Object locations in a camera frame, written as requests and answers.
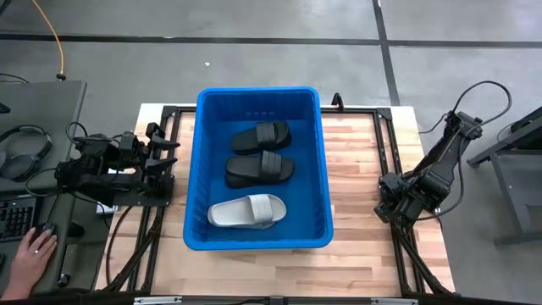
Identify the person's hand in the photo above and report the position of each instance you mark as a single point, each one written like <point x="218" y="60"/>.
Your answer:
<point x="34" y="262"/>

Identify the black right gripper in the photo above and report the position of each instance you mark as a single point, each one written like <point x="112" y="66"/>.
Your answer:
<point x="402" y="199"/>

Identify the small black desk object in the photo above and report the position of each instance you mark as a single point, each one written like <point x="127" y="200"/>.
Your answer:
<point x="4" y="108"/>

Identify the dark metal stand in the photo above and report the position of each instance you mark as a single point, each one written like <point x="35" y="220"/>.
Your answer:
<point x="529" y="131"/>

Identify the black computer mouse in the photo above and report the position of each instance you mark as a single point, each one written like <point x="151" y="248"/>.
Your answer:
<point x="40" y="229"/>

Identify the person's forearm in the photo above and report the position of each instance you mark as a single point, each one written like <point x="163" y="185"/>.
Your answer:
<point x="8" y="292"/>

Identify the white box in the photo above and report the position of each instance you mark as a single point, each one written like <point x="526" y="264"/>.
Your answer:
<point x="106" y="208"/>

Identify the grey side desk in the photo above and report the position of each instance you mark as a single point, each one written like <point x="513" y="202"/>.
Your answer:
<point x="42" y="101"/>

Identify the black metal table frame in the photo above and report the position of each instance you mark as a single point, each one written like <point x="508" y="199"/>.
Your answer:
<point x="355" y="111"/>

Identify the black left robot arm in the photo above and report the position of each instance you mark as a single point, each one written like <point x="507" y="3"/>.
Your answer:
<point x="97" y="182"/>

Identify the black headphones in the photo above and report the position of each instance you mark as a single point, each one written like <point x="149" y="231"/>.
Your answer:
<point x="19" y="167"/>

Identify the silver metal bracket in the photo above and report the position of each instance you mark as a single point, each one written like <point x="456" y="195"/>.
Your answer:
<point x="394" y="301"/>
<point x="156" y="301"/>

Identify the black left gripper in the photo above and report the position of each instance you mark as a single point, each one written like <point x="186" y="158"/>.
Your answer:
<point x="133" y="150"/>

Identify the small round caster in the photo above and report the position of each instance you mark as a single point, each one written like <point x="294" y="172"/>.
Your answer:
<point x="64" y="279"/>

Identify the black keyboard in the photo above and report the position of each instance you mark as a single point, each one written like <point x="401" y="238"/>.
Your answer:
<point x="17" y="220"/>

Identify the blue plastic bin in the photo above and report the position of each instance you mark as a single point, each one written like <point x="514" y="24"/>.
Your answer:
<point x="309" y="190"/>

